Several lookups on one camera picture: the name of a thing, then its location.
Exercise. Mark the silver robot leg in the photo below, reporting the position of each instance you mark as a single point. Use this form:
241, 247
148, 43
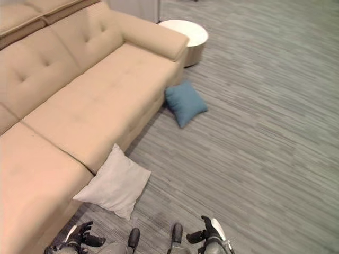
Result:
177, 238
127, 244

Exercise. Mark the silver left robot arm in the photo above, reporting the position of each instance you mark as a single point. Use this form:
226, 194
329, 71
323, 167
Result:
63, 248

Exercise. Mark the blue cushion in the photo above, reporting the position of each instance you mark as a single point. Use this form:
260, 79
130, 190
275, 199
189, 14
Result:
185, 101

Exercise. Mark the silver left robot leg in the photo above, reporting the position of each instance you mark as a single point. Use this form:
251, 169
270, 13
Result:
127, 244

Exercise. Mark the beige fabric sofa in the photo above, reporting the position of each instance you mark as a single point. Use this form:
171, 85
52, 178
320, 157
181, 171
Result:
87, 105

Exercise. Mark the round white side table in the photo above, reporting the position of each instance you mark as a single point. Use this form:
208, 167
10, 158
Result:
194, 37

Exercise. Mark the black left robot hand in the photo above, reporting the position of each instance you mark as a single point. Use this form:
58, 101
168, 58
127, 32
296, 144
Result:
80, 234

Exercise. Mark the silver right robot leg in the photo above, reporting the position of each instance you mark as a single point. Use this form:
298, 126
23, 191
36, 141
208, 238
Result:
177, 238

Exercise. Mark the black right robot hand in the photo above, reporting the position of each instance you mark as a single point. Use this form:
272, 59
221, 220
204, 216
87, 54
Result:
210, 230

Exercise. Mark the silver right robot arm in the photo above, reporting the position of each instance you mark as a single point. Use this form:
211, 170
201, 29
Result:
215, 246

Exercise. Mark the light grey cushion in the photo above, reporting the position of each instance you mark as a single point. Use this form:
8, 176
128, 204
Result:
116, 182

